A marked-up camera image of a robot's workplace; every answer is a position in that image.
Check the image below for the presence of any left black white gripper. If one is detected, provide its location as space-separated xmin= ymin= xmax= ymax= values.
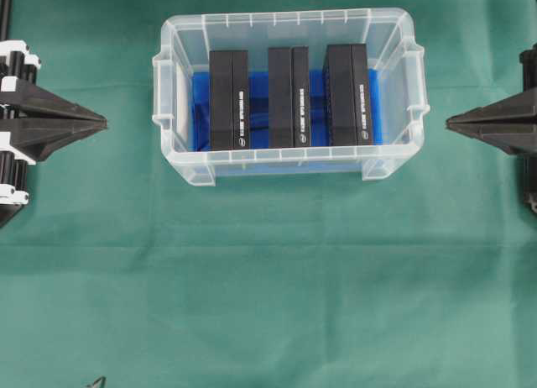
xmin=1 ymin=40 xmax=107 ymax=205

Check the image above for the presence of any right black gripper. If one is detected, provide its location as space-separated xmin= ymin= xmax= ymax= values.
xmin=446 ymin=45 xmax=536 ymax=214

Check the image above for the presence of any black realsense box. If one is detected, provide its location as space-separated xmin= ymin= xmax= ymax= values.
xmin=268 ymin=46 xmax=311 ymax=149
xmin=209 ymin=50 xmax=251 ymax=151
xmin=323 ymin=44 xmax=374 ymax=146

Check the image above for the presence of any clear plastic storage case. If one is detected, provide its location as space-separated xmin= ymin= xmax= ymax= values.
xmin=152 ymin=8 xmax=430 ymax=186

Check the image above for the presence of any green table cloth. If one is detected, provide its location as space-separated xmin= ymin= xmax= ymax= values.
xmin=1 ymin=0 xmax=536 ymax=387

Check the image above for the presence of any small dark tripod tip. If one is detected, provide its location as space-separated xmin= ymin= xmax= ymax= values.
xmin=82 ymin=370 xmax=107 ymax=388

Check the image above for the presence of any black frame rail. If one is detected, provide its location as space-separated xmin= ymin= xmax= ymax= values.
xmin=0 ymin=0 xmax=13 ymax=41

